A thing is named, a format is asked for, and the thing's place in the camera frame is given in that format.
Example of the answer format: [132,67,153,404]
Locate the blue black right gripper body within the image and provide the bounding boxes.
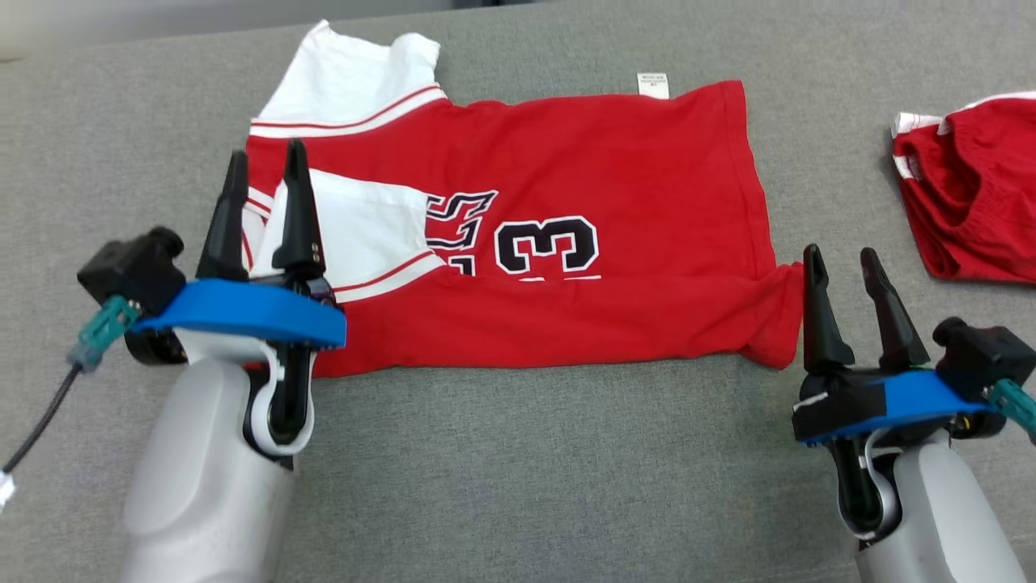
[792,367,1007,446]

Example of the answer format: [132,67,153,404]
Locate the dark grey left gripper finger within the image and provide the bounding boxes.
[271,138,328,282]
[196,150,250,282]

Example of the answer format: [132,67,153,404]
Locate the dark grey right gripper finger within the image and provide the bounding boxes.
[859,247,932,374]
[800,244,856,376]

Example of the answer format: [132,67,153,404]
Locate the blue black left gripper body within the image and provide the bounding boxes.
[125,271,348,367]

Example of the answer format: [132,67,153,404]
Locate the red shorts with white stripes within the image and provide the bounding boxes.
[891,91,1036,286]

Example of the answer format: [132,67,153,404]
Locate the red Bulls 23 jersey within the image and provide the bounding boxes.
[241,19,806,379]

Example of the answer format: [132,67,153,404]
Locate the right teal plug black cable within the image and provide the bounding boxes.
[986,378,1036,445]

